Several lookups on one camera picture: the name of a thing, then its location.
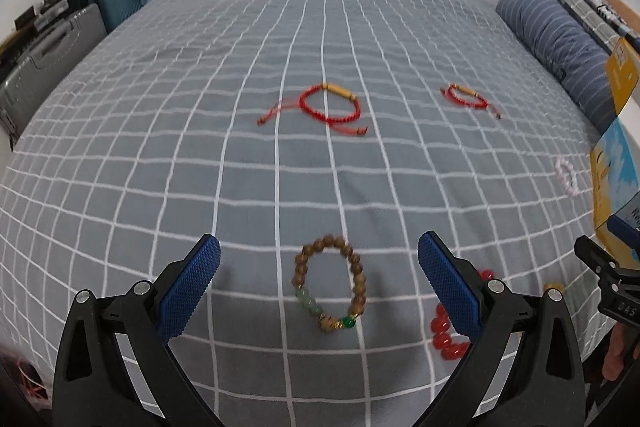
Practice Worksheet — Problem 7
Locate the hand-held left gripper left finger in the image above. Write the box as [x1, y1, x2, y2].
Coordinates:
[54, 234, 232, 427]

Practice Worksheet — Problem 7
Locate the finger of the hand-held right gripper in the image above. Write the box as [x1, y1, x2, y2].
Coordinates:
[606, 216, 640, 255]
[574, 235, 626, 282]

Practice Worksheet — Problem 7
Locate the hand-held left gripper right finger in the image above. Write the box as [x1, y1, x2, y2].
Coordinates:
[417, 231, 586, 427]

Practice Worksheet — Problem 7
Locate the red bead bracelet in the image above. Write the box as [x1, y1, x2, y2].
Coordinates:
[430, 269, 500, 360]

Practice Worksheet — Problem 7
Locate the white cardboard box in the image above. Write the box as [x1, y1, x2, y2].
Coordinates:
[590, 36, 640, 248]

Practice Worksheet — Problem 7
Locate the pale pink bead bracelet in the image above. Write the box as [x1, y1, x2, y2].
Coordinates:
[555, 157, 581, 198]

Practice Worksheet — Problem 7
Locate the wooden bead bracelet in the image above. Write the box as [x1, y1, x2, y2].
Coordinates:
[292, 236, 370, 334]

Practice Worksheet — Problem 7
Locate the small red cord bracelet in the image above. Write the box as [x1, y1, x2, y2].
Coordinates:
[440, 83, 502, 120]

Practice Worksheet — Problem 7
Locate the large red cord bracelet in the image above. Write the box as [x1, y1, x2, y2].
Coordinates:
[257, 83, 370, 139]

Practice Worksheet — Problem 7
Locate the person's right hand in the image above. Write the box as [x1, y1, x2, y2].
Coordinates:
[601, 321, 640, 383]

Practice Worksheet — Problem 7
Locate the grey checked bed sheet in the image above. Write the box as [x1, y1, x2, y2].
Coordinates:
[0, 0, 616, 427]

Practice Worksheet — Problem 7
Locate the blue striped pillow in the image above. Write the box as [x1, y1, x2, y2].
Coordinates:
[496, 0, 621, 134]

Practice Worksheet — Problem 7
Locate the grey hard case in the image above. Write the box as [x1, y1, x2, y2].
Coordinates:
[0, 3, 107, 142]

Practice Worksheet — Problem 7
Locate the black cases pile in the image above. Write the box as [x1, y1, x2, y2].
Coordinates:
[14, 0, 93, 38]

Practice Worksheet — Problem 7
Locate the red cord tangle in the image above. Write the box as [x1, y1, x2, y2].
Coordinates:
[0, 347, 47, 408]

